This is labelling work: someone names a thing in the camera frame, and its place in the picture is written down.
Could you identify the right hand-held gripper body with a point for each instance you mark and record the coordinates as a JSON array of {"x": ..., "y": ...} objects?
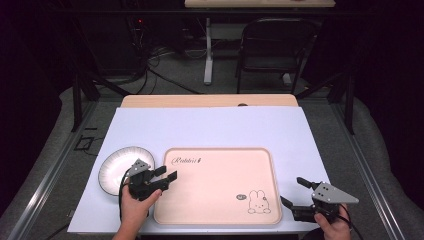
[{"x": 328, "y": 196}]

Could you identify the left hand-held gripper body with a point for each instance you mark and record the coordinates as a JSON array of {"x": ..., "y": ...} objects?
[{"x": 140, "y": 181}]

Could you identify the white plate with dark rim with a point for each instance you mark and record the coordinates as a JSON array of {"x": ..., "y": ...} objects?
[{"x": 113, "y": 170}]

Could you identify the pink tray with rabbit print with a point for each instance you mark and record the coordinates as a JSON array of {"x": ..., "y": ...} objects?
[{"x": 216, "y": 193}]

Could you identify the person's left hand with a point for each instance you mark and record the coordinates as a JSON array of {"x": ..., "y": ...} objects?
[{"x": 136, "y": 208}]

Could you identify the person's right hand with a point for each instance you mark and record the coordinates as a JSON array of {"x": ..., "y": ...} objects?
[{"x": 335, "y": 228}]

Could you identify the white table cover sheet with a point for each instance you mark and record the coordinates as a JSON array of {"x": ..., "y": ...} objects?
[{"x": 213, "y": 130}]

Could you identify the dark round table grommet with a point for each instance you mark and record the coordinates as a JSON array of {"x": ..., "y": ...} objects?
[{"x": 242, "y": 104}]

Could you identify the wooden desk with white leg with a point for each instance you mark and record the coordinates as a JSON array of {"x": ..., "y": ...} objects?
[{"x": 208, "y": 50}]

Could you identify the dark equipment cabinet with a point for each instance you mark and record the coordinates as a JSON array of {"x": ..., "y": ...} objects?
[{"x": 113, "y": 43}]

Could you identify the black folding chair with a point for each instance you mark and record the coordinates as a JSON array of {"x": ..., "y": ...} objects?
[{"x": 276, "y": 36}]

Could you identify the aluminium floor rail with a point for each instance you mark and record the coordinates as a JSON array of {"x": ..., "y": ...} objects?
[
  {"x": 43, "y": 190},
  {"x": 373, "y": 180}
]

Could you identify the black metal frame stand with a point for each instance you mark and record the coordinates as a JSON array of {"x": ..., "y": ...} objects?
[
  {"x": 349, "y": 110},
  {"x": 77, "y": 106}
]

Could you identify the black horizontal frame bar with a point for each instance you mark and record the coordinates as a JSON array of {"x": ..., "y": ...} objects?
[{"x": 166, "y": 12}]

